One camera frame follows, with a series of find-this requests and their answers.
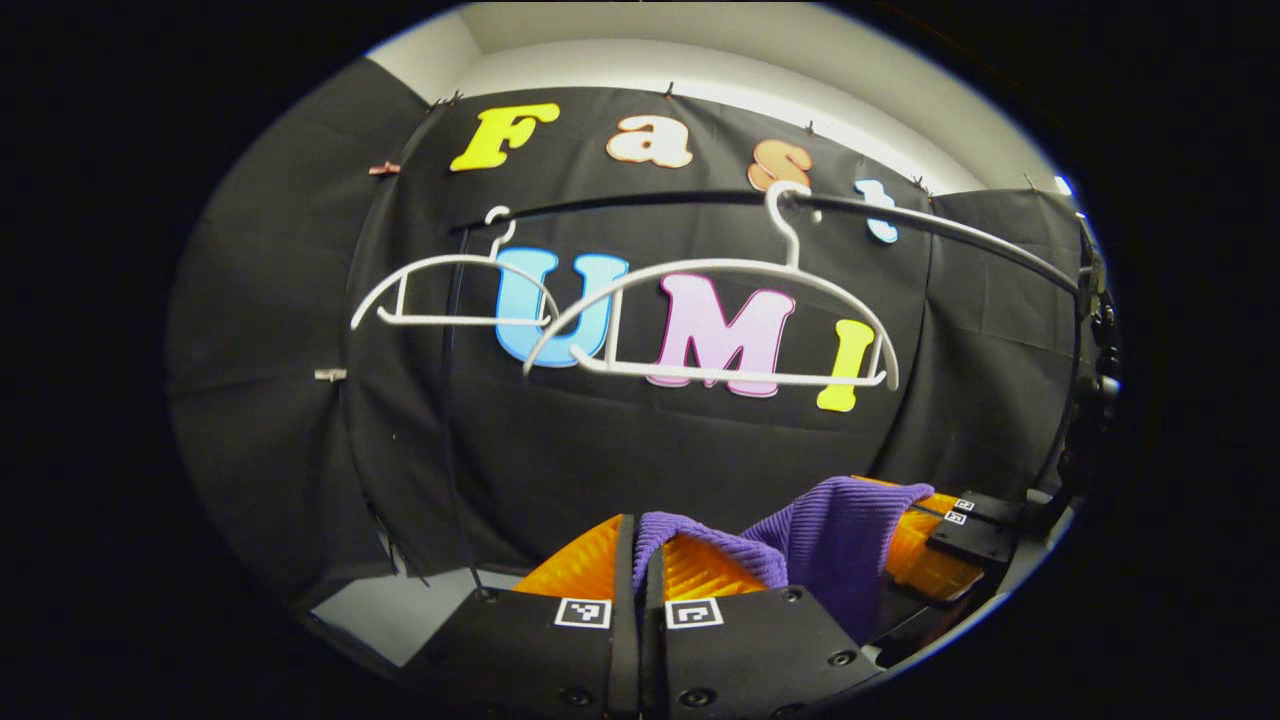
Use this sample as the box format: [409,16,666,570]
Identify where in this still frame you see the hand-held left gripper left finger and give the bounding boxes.
[405,514,638,720]

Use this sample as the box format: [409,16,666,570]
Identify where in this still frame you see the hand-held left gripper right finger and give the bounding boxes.
[645,535,886,720]

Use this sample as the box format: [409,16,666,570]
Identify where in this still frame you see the purple corduroy jacket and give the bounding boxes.
[632,475,936,646]

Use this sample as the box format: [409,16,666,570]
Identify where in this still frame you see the black clothes rack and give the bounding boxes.
[440,188,1083,601]

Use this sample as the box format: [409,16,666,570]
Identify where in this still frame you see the large white clothes hanger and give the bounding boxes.
[523,180,901,393]

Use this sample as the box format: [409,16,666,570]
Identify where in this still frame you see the small white clothes hanger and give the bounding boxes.
[350,205,563,331]

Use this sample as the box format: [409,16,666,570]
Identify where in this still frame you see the black backdrop cloth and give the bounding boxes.
[165,55,1101,611]

